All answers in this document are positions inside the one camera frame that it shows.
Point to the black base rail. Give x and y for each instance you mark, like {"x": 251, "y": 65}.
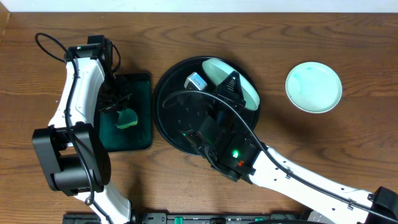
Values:
{"x": 163, "y": 218}

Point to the black rectangular tray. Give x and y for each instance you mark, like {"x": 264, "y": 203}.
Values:
{"x": 136, "y": 137}

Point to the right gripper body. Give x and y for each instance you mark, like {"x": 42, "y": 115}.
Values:
{"x": 229, "y": 111}

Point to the green sponge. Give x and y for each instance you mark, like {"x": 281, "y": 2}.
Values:
{"x": 127, "y": 118}

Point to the mint green plate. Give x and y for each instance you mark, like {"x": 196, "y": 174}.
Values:
{"x": 220, "y": 72}
{"x": 313, "y": 87}

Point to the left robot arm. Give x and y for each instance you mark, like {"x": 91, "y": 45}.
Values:
{"x": 71, "y": 154}

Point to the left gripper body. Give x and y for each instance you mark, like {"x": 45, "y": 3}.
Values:
{"x": 115, "y": 104}

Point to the round black tray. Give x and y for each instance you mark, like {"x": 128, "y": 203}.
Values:
{"x": 173, "y": 117}

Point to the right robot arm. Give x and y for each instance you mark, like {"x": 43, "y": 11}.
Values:
{"x": 227, "y": 142}

